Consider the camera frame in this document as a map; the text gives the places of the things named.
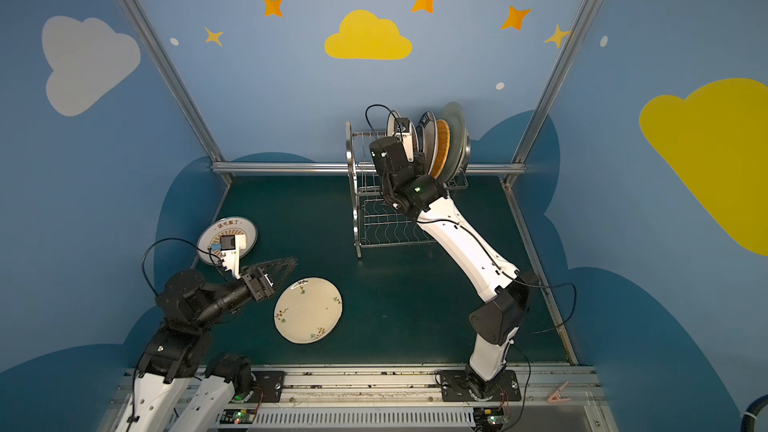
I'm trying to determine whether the green circuit board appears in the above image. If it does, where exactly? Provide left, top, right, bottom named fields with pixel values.
left=219, top=409, right=257, bottom=425
left=473, top=408, right=507, bottom=432

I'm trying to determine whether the small pale green plate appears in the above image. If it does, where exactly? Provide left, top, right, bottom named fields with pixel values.
left=458, top=133, right=471, bottom=173

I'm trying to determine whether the right green circuit board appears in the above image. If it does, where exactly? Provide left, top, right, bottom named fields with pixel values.
left=473, top=408, right=507, bottom=432

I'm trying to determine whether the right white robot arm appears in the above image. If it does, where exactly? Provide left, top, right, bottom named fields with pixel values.
left=369, top=135, right=529, bottom=399

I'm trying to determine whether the white plate with black motif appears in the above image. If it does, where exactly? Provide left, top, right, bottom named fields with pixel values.
left=386, top=110, right=409, bottom=136

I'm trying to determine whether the large pale green plate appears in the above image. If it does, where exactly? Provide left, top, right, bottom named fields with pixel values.
left=438, top=102, right=468, bottom=183

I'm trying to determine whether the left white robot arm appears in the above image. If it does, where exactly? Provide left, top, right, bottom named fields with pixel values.
left=115, top=258, right=297, bottom=431

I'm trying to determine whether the left aluminium upright post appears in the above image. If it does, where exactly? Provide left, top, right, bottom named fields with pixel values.
left=117, top=0, right=225, bottom=162

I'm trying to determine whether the green rim Hao Wei plate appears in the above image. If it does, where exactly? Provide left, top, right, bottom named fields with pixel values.
left=416, top=111, right=437, bottom=173

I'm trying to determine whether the aluminium upright post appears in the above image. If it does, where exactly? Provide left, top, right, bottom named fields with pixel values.
left=511, top=0, right=603, bottom=174
left=117, top=0, right=225, bottom=162

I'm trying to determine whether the yellow woven plate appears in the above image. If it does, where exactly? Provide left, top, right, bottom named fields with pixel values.
left=430, top=119, right=450, bottom=179

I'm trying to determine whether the orange sunburst plate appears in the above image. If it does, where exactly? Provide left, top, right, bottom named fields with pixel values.
left=197, top=216, right=258, bottom=265

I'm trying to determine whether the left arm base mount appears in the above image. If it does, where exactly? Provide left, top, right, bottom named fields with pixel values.
left=241, top=370, right=286, bottom=404

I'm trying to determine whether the pink clothes peg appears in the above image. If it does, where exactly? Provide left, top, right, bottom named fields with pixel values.
left=546, top=381, right=572, bottom=404

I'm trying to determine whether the right aluminium upright post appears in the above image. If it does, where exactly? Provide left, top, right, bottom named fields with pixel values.
left=511, top=0, right=603, bottom=174

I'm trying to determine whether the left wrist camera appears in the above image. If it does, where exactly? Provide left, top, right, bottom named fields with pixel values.
left=209, top=234, right=247, bottom=280

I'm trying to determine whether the left green circuit board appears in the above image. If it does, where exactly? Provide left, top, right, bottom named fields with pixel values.
left=219, top=409, right=257, bottom=425

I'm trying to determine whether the steel two-tier dish rack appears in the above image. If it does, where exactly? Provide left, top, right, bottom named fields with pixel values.
left=344, top=119, right=472, bottom=259

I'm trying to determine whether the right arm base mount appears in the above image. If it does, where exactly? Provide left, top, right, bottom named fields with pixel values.
left=436, top=369, right=522, bottom=402

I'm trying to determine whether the cream floral plate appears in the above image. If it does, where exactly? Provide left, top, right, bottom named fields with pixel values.
left=273, top=277, right=343, bottom=344

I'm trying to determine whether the aluminium back frame rail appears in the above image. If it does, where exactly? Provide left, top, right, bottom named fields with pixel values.
left=211, top=162, right=526, bottom=176

